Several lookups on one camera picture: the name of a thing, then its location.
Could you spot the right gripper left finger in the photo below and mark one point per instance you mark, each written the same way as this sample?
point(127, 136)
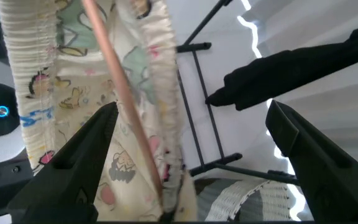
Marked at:
point(64, 174)

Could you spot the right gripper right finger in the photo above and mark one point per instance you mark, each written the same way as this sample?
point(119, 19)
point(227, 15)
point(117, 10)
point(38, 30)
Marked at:
point(331, 174)

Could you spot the cream printed garment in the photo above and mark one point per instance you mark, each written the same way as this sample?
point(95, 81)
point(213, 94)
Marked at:
point(79, 77)

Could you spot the pink clothes hanger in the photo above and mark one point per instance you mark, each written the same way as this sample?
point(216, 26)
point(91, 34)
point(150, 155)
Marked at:
point(120, 81)

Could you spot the black garment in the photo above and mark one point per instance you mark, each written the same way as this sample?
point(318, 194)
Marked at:
point(291, 71)

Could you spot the white laundry basket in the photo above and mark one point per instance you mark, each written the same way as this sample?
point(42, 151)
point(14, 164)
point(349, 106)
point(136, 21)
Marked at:
point(244, 199)

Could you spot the black clothes rack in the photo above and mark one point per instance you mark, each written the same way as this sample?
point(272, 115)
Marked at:
point(194, 47)

